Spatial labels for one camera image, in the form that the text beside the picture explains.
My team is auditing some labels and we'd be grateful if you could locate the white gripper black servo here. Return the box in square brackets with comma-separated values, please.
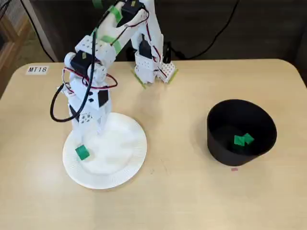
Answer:
[68, 78, 113, 144]

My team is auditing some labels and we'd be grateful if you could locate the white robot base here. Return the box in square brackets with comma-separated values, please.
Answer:
[133, 50, 178, 84]

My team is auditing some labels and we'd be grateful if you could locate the white paper plate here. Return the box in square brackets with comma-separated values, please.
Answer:
[62, 112, 148, 190]

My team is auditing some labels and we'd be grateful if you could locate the black round pot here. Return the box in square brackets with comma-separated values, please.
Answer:
[206, 99, 278, 167]

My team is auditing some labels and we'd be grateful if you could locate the green tape strip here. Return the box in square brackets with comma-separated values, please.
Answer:
[130, 69, 147, 90]
[167, 69, 179, 85]

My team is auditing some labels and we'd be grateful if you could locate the white MT18 label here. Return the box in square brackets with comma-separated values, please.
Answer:
[25, 66, 48, 75]

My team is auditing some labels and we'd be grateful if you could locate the black plug connector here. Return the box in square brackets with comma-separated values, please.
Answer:
[163, 42, 172, 63]

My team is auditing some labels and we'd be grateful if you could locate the white metal post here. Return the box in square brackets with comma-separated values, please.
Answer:
[24, 0, 59, 62]

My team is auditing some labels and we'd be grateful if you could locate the wooden shelf frame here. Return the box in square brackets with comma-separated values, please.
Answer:
[0, 0, 33, 70]

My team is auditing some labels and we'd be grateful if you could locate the thin black cable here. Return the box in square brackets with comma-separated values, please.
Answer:
[20, 0, 56, 62]

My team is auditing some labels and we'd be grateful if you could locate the black power cable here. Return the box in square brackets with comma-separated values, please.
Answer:
[171, 0, 240, 60]

